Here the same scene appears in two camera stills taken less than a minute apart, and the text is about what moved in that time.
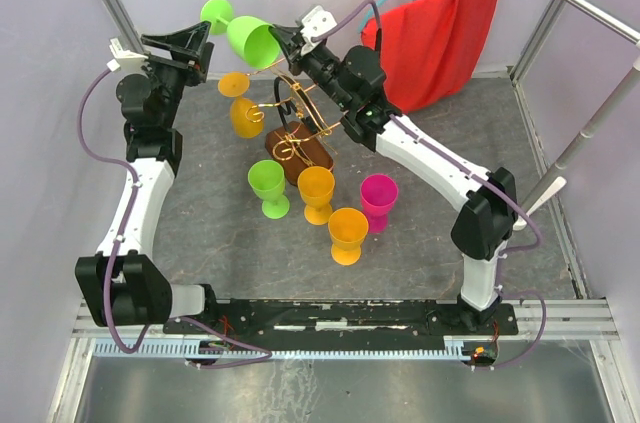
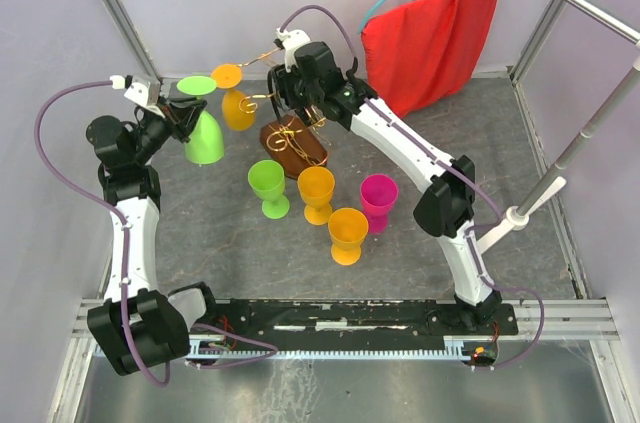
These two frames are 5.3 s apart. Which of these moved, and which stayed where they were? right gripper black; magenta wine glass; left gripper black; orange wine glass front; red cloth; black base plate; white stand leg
Moved: right gripper black; left gripper black
Stayed: orange wine glass front; black base plate; red cloth; white stand leg; magenta wine glass
